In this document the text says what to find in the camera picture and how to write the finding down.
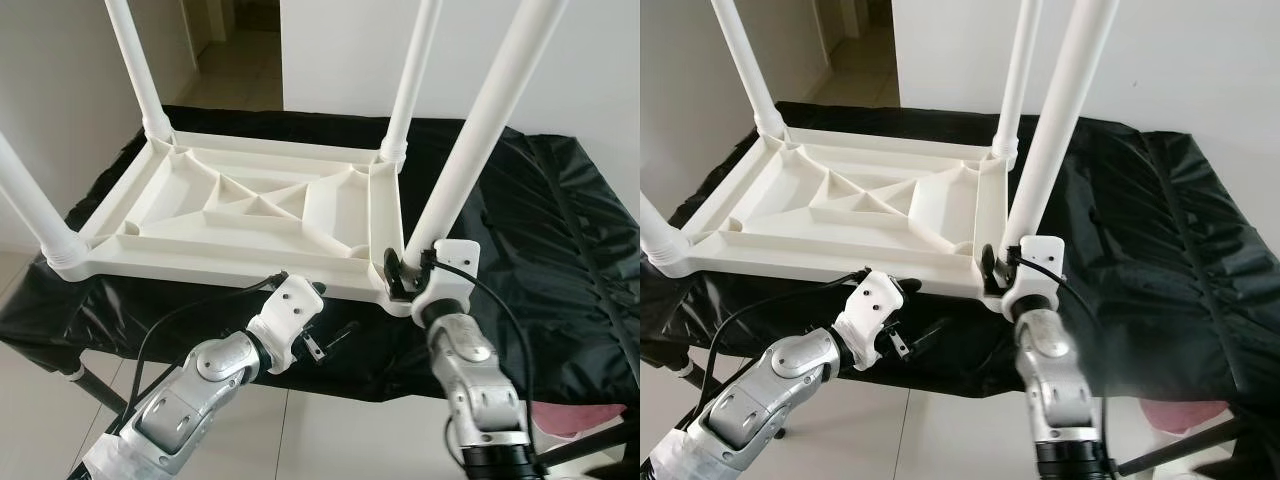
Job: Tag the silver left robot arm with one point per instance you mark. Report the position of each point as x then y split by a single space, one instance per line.
175 410
750 405

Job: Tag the pink round object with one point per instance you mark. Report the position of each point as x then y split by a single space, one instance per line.
1185 412
580 415

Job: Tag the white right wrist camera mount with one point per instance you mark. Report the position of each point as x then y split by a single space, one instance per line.
1040 262
455 265

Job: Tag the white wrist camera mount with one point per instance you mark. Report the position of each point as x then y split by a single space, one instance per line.
285 315
455 265
868 310
1040 262

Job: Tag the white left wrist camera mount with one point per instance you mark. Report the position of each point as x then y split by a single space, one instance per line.
868 310
285 315

